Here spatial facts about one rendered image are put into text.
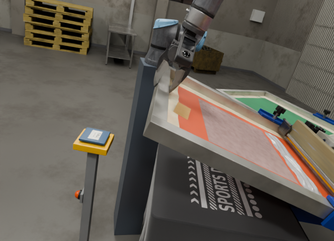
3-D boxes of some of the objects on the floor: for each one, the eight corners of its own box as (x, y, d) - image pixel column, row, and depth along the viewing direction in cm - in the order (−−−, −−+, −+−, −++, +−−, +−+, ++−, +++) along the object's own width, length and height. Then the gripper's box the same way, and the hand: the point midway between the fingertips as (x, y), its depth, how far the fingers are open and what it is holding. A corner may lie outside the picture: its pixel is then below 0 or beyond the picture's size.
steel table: (127, 53, 717) (131, 22, 683) (131, 69, 573) (137, 31, 540) (105, 49, 700) (108, 18, 666) (104, 64, 556) (108, 25, 523)
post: (49, 304, 128) (55, 146, 90) (66, 264, 148) (77, 120, 110) (92, 311, 129) (116, 157, 91) (103, 270, 149) (126, 130, 111)
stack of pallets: (91, 47, 690) (94, 8, 649) (88, 55, 604) (92, 10, 564) (34, 38, 651) (34, -5, 610) (23, 44, 565) (22, -4, 525)
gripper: (208, 34, 79) (176, 91, 87) (176, 16, 77) (146, 76, 85) (212, 38, 71) (177, 100, 79) (177, 17, 69) (143, 83, 77)
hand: (162, 87), depth 79 cm, fingers closed on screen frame, 4 cm apart
